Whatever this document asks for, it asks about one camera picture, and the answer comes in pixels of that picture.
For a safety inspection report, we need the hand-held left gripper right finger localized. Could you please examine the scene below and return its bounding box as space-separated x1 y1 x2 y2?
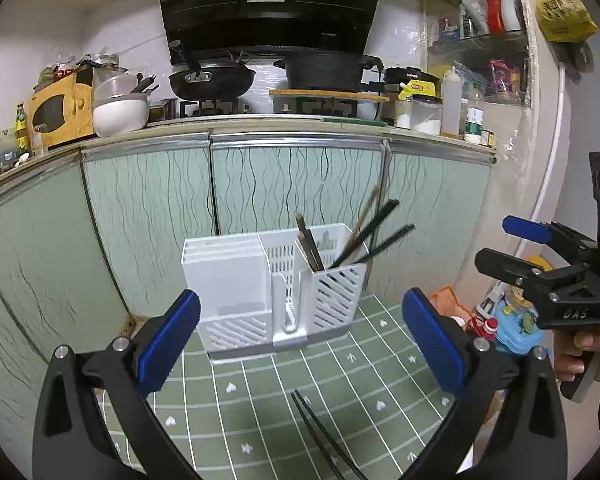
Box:
402 288 569 480

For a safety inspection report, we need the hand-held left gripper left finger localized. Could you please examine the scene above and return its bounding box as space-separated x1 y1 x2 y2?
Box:
32 289 202 480

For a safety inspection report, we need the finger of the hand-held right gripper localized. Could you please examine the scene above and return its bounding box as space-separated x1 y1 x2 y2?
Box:
502 214 599 264
474 247 572 307

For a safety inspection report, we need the white plastic utensil holder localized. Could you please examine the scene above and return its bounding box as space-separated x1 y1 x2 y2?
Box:
181 222 370 362

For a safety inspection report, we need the brown wooden chopstick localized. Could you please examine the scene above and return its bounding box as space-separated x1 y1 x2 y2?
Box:
296 213 323 272
304 227 327 271
345 184 382 261

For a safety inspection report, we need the person's right hand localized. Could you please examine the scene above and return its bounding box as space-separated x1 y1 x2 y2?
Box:
553 329 594 384

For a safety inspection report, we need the orange plastic bag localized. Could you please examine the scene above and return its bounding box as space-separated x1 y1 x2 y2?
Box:
429 286 474 329

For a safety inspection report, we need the blue plastic container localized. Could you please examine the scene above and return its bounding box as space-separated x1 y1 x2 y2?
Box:
494 291 547 357

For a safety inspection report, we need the green checkered tablecloth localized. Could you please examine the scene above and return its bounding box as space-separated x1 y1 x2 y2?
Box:
96 294 507 480

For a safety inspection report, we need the green label bottle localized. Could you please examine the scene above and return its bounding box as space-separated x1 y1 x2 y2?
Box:
463 104 486 144

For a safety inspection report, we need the white squeeze bottle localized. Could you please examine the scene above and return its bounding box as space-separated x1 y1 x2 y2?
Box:
440 65 464 139

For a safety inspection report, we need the large clear seasoning jar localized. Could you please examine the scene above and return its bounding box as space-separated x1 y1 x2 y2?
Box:
410 95 444 135

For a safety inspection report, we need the small clear seasoning jar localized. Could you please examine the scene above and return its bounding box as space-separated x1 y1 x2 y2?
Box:
393 98 413 130

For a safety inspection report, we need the black kitchen appliance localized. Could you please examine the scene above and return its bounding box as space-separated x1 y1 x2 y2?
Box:
383 66 441 92

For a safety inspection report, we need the yellow plastic bag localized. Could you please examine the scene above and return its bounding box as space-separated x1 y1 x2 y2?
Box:
536 0 600 44

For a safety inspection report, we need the red bottle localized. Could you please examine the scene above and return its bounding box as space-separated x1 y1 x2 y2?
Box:
485 0 505 35

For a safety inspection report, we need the white lidded pot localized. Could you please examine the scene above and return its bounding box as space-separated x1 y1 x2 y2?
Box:
92 74 151 139

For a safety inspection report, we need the gas stove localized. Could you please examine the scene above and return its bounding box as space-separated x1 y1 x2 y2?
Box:
179 97 362 117

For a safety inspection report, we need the wooden cutting board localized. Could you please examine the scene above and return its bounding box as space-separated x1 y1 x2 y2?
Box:
268 88 390 104

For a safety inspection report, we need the yellow microwave oven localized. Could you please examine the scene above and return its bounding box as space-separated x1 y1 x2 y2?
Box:
29 68 97 150

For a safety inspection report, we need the green glass bottle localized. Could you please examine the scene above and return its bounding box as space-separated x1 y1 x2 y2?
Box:
14 102 31 154

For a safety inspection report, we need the black cooking pot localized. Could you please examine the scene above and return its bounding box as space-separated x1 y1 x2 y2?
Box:
273 52 384 91

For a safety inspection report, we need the black wok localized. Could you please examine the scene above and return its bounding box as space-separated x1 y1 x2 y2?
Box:
167 39 257 101

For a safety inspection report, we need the black range hood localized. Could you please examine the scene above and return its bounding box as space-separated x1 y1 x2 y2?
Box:
155 0 389 56

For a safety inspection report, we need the white wall pipe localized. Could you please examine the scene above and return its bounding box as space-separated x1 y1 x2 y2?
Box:
529 61 567 222

